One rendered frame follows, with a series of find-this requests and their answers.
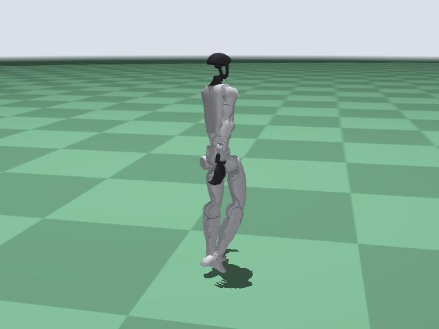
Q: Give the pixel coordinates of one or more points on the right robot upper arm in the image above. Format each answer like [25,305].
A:
[230,96]

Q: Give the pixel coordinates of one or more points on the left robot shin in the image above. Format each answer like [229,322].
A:
[211,230]

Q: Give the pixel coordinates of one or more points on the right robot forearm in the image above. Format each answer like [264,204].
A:
[224,135]

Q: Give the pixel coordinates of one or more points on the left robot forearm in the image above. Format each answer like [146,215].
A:
[211,136]

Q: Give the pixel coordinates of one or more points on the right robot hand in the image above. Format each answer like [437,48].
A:
[219,172]

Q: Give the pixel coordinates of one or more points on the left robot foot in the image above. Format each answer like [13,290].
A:
[222,259]

